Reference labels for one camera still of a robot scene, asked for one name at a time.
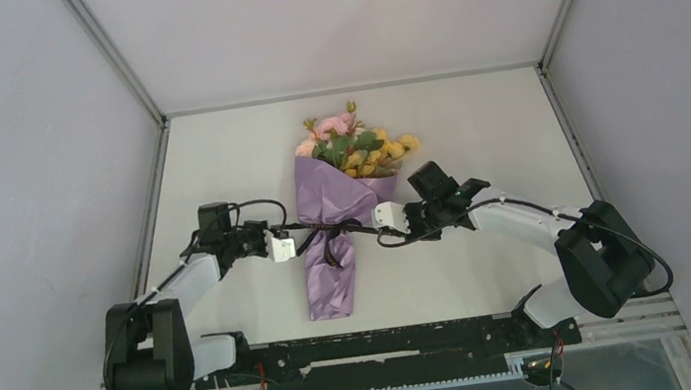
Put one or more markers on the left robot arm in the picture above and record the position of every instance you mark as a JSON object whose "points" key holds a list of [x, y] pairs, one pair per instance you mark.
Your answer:
{"points": [[147, 344]]}

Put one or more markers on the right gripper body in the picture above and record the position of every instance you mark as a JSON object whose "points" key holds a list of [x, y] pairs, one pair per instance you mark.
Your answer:
{"points": [[424, 218]]}

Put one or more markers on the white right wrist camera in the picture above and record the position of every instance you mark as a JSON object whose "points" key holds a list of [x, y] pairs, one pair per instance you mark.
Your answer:
{"points": [[390, 216]]}

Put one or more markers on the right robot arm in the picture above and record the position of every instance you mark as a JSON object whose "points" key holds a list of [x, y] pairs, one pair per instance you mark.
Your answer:
{"points": [[603, 263]]}

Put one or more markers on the yellow fake flower stem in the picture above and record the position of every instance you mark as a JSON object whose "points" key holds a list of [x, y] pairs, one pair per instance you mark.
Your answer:
{"points": [[410, 143], [374, 156]]}

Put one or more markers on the pink fake flower stem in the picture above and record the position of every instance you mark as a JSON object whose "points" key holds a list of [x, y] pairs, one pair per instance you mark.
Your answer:
{"points": [[312, 139], [336, 136]]}

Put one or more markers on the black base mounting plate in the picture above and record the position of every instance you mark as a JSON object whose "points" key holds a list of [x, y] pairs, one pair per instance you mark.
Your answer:
{"points": [[390, 358]]}

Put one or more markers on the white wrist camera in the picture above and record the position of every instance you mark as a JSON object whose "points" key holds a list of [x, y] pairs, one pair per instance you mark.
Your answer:
{"points": [[280, 250], [390, 216]]}

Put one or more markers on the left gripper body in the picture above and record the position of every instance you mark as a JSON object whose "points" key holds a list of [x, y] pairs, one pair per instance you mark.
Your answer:
{"points": [[249, 241]]}

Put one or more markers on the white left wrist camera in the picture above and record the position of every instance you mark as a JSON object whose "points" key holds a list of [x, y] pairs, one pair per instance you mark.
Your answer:
{"points": [[280, 250]]}

